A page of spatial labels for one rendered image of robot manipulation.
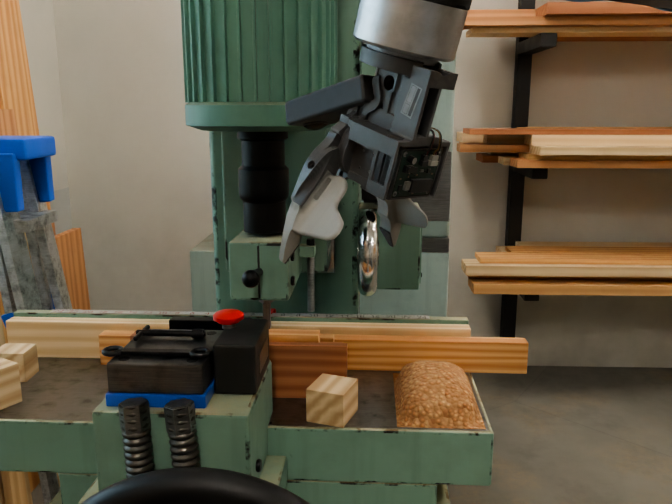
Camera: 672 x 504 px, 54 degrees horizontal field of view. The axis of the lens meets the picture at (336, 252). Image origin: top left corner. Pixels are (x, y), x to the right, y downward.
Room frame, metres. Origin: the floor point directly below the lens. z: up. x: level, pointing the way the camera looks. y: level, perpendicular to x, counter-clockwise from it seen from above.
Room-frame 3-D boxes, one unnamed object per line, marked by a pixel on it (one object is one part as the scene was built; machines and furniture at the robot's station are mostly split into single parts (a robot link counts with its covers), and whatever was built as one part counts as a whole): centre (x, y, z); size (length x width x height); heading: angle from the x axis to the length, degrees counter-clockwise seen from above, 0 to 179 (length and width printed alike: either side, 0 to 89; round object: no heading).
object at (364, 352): (0.78, 0.03, 0.92); 0.54 x 0.02 x 0.04; 87
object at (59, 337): (0.81, 0.13, 0.92); 0.60 x 0.02 x 0.05; 87
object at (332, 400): (0.64, 0.00, 0.92); 0.05 x 0.04 x 0.04; 159
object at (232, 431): (0.59, 0.14, 0.91); 0.15 x 0.14 x 0.09; 87
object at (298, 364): (0.70, 0.10, 0.93); 0.22 x 0.01 x 0.06; 87
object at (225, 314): (0.62, 0.11, 1.02); 0.03 x 0.03 x 0.01
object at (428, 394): (0.69, -0.11, 0.92); 0.14 x 0.09 x 0.04; 177
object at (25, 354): (0.75, 0.39, 0.92); 0.04 x 0.04 x 0.04; 0
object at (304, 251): (0.84, 0.04, 1.00); 0.02 x 0.02 x 0.10; 87
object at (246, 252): (0.80, 0.08, 1.03); 0.14 x 0.07 x 0.09; 177
